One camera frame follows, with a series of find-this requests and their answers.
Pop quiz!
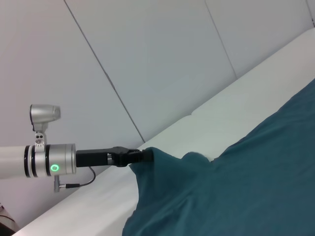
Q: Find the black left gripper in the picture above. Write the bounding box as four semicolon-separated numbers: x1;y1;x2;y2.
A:
75;146;155;168

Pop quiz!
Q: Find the teal blue t-shirt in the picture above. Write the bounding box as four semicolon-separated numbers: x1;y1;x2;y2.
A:
122;78;315;236

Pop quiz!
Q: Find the left arm gripper cable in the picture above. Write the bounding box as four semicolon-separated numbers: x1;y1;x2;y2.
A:
59;166;96;190

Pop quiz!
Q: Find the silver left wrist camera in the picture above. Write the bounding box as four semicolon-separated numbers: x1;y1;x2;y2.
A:
29;104;62;148

